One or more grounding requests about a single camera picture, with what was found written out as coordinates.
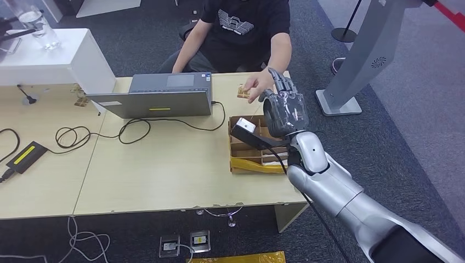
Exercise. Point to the person's right hand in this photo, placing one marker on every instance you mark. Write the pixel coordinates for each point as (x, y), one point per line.
(177, 68)

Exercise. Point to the person's left hand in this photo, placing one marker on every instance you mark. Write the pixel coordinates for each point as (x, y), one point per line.
(259, 83)

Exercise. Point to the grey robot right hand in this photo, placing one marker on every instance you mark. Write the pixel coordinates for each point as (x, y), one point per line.
(285, 112)

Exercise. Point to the tan ID card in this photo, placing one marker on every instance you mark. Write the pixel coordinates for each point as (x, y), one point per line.
(242, 92)

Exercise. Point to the person's right forearm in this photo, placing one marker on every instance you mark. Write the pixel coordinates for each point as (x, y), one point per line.
(189, 47)

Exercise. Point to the person's left forearm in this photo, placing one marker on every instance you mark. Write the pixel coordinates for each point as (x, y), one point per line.
(280, 54)

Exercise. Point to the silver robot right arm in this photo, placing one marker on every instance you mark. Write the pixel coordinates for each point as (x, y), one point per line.
(345, 196)

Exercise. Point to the white room key card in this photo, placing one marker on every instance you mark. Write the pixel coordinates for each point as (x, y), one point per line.
(278, 154)
(276, 163)

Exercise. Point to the person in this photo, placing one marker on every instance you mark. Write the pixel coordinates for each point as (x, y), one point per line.
(236, 43)

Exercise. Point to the grey laptop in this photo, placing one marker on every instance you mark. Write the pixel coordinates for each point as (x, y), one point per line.
(161, 102)

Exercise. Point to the black office chair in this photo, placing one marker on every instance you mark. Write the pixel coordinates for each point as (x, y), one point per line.
(187, 31)

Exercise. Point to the wooden compartment organizer box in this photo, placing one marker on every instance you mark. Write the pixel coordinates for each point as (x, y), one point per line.
(239, 149)

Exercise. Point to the yellow plastic strip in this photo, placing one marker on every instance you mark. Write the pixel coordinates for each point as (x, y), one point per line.
(254, 167)

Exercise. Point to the grey kiosk stand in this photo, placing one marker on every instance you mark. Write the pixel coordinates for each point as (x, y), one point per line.
(365, 54)

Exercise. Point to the small wooden ornament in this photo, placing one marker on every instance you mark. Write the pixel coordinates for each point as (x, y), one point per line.
(81, 102)
(76, 88)

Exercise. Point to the clear glass vase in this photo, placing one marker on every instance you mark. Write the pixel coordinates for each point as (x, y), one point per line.
(41, 29)

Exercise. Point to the floor socket with yellow label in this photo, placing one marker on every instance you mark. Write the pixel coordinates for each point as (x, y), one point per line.
(199, 241)

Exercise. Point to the black stand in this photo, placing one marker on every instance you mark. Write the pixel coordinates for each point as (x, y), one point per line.
(9, 32)

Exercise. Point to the black power adapter yellow label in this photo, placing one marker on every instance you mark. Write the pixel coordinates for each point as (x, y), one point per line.
(26, 156)

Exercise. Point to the silver floor socket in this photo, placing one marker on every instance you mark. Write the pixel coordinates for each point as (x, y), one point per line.
(169, 246)

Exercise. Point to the red barrier belt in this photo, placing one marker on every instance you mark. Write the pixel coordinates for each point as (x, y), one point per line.
(450, 14)

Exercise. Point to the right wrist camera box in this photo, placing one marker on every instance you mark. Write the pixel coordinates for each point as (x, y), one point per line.
(245, 127)

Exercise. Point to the black stanchion post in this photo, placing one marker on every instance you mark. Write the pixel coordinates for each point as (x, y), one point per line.
(343, 35)

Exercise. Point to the white pedestal box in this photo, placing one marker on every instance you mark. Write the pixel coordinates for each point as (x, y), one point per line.
(63, 61)

